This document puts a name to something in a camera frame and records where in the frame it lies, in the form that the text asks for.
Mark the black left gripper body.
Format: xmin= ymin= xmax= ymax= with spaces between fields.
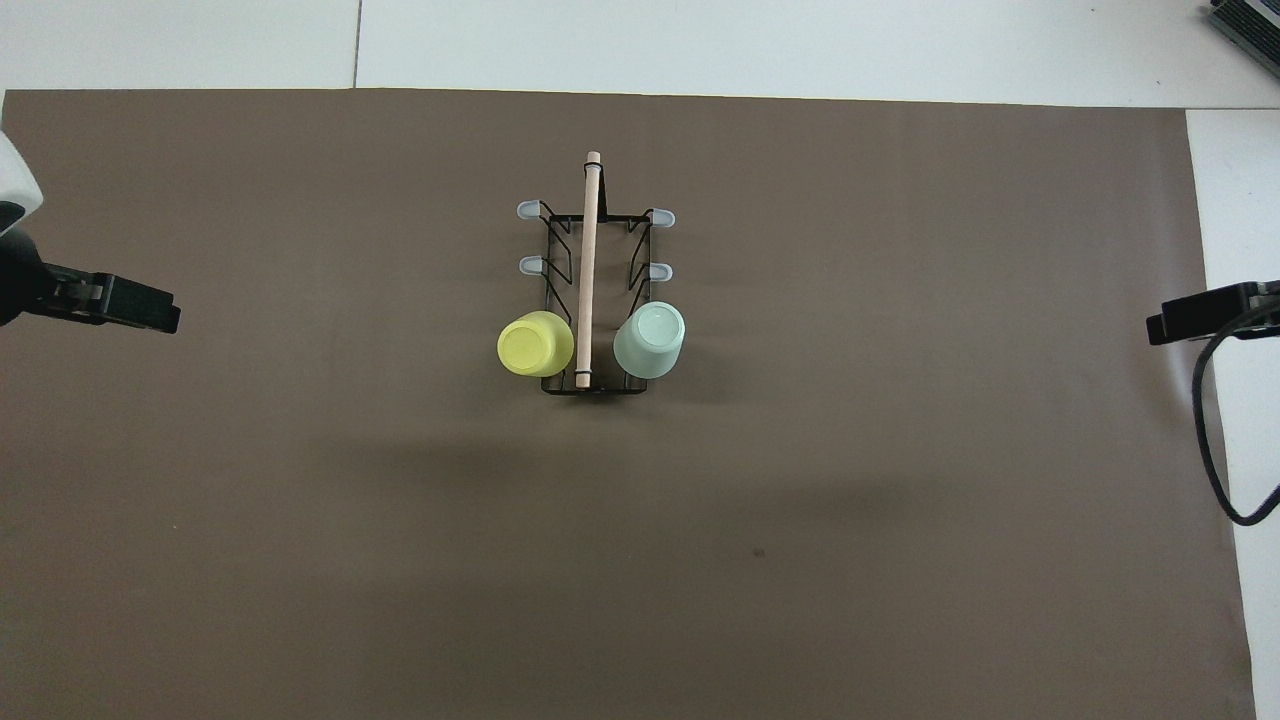
xmin=0 ymin=228 xmax=53 ymax=328

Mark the yellow plastic cup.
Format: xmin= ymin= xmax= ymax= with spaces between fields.
xmin=497 ymin=310 xmax=576 ymax=378

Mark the pale green plastic cup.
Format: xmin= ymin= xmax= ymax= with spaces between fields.
xmin=613 ymin=301 xmax=688 ymax=380

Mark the brown table mat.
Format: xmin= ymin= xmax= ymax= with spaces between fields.
xmin=0 ymin=88 xmax=1256 ymax=720

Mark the grey ribbed device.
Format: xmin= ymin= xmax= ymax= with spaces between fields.
xmin=1205 ymin=0 xmax=1280 ymax=51

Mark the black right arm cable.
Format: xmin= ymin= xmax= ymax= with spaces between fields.
xmin=1192 ymin=300 xmax=1280 ymax=527

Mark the black wire cup rack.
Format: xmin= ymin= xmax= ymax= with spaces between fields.
xmin=515 ymin=150 xmax=677 ymax=397

